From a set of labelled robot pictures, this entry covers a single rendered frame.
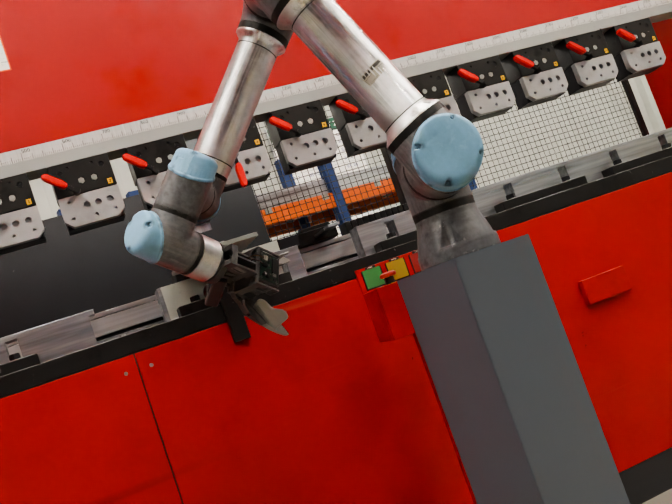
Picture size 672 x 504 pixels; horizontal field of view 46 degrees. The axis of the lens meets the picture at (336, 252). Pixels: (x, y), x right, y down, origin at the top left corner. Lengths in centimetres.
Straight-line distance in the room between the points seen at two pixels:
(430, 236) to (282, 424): 74
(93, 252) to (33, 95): 63
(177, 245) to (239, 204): 141
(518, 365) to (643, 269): 115
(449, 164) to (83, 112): 115
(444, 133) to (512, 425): 49
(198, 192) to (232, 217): 138
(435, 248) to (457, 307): 11
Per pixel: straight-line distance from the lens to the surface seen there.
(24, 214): 208
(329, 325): 201
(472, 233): 140
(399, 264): 193
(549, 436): 141
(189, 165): 130
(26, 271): 261
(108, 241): 262
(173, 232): 129
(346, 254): 246
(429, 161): 127
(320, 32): 135
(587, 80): 268
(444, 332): 141
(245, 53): 148
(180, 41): 226
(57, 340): 205
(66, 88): 218
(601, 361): 235
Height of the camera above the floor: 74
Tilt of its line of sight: 5 degrees up
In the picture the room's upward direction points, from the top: 20 degrees counter-clockwise
